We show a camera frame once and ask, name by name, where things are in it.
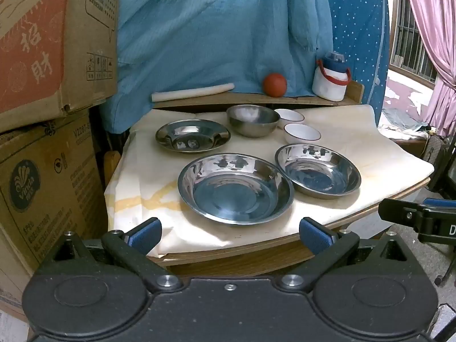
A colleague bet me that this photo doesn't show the blue dotted fabric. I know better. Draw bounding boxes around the blue dotted fabric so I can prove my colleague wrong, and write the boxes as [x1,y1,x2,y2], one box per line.
[321,0,390,115]

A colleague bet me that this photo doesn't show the yellow wooden post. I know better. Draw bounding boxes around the yellow wooden post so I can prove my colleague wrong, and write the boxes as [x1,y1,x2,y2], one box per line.
[104,150,122,186]

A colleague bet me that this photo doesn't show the cardboard box with green logo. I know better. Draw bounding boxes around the cardboard box with green logo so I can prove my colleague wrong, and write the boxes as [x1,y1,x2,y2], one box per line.
[0,109,109,314]

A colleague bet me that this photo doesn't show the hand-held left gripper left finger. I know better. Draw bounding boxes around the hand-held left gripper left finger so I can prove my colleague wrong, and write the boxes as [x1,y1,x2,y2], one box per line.
[36,217,185,293]

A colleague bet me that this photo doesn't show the white bowl with red rim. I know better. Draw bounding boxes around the white bowl with red rim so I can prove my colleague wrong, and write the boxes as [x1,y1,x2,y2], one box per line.
[284,123,322,145]
[274,109,306,125]

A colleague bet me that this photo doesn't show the wide-rimmed small steel plate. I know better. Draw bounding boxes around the wide-rimmed small steel plate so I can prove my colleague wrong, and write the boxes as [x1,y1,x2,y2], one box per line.
[155,119,231,154]

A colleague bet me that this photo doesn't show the pink curtain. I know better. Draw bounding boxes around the pink curtain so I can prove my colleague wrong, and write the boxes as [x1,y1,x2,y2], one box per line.
[402,0,456,137]

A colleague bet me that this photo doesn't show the window grille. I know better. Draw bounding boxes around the window grille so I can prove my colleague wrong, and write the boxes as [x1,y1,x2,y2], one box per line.
[390,0,439,84]

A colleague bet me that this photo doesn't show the wooden board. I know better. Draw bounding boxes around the wooden board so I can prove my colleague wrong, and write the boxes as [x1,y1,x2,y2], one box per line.
[152,81,366,110]

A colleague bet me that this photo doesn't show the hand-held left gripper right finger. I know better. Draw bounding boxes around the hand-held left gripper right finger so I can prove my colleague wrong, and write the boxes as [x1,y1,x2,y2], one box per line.
[275,217,425,293]

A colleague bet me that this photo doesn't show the pink patterned bedsheet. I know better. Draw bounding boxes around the pink patterned bedsheet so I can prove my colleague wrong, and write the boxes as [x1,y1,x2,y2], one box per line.
[381,68,436,129]

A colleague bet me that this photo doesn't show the steel bowl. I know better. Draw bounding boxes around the steel bowl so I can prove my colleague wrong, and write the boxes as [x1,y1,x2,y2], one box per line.
[227,105,281,139]

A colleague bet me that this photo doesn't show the medium steel plate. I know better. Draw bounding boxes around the medium steel plate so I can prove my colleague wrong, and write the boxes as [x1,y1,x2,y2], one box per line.
[274,143,362,200]

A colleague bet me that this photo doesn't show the cardboard box with red print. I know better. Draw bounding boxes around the cardboard box with red print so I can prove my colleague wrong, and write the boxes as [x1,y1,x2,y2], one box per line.
[0,0,122,134]

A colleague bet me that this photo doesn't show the white bottle with red strap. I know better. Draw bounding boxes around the white bottle with red strap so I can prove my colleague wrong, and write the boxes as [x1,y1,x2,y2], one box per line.
[312,52,352,102]

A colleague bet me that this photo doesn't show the red ball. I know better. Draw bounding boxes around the red ball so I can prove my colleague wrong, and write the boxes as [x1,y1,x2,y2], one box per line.
[263,73,288,98]

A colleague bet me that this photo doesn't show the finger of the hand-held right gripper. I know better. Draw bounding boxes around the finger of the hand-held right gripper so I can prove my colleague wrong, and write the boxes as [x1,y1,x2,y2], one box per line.
[422,197,456,210]
[378,198,426,227]

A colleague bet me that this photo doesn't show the light blue cloth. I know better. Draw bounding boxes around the light blue cloth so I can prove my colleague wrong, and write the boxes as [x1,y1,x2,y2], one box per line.
[100,0,335,136]

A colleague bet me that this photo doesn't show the large steel plate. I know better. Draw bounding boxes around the large steel plate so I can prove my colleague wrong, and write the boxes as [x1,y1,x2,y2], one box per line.
[177,152,295,226]

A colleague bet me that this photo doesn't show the white foam roll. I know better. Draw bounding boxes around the white foam roll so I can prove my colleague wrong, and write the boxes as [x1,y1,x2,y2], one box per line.
[152,83,235,102]

